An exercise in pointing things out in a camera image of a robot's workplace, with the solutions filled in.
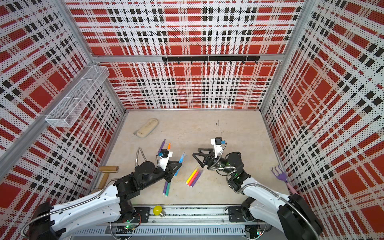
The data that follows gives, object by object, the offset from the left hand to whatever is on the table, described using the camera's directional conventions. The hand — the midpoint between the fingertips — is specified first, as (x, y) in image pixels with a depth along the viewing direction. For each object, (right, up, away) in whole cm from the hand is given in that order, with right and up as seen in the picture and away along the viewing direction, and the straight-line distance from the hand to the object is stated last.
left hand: (182, 163), depth 74 cm
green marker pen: (-9, -16, +8) cm, 20 cm away
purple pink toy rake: (+58, -11, +13) cm, 61 cm away
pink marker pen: (+5, -12, +10) cm, 16 cm away
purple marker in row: (+7, -12, +11) cm, 17 cm away
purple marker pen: (-17, +5, +27) cm, 32 cm away
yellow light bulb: (-12, -23, -1) cm, 26 cm away
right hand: (+7, +6, -2) cm, 9 cm away
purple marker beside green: (-10, -15, +9) cm, 20 cm away
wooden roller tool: (-47, -8, +14) cm, 50 cm away
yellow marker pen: (+4, -11, +12) cm, 17 cm away
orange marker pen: (-12, +5, +27) cm, 30 cm away
